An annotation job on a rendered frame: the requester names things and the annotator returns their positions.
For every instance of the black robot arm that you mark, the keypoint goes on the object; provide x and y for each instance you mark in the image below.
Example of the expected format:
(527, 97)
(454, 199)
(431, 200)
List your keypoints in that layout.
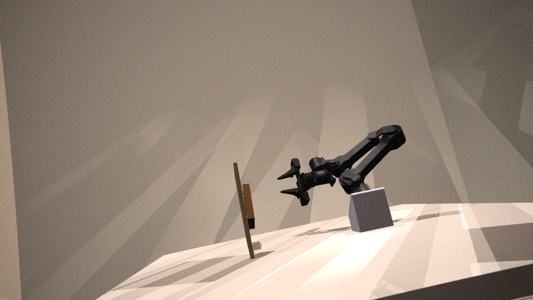
(352, 180)

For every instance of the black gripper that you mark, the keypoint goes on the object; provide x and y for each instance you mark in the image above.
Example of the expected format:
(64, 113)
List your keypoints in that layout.
(304, 180)

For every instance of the brown picture frame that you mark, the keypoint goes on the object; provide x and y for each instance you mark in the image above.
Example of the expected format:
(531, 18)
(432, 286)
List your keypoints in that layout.
(249, 205)

